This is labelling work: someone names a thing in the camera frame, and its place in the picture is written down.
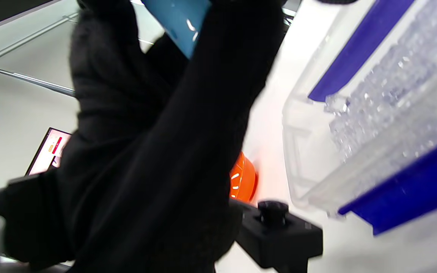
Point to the person's right hand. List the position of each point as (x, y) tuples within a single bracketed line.
[(146, 151)]

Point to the lit monitor on stand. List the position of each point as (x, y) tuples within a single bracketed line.
[(47, 151)]

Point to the blue plastic scoop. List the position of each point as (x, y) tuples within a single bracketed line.
[(176, 22)]

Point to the orange bowl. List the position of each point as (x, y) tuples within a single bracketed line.
[(245, 178)]

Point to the clear container with blue clips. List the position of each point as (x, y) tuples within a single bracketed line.
[(412, 189)]

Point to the pile of clear ice cubes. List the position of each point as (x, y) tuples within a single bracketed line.
[(393, 87)]

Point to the hand grey controller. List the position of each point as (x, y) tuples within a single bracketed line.
[(279, 242)]

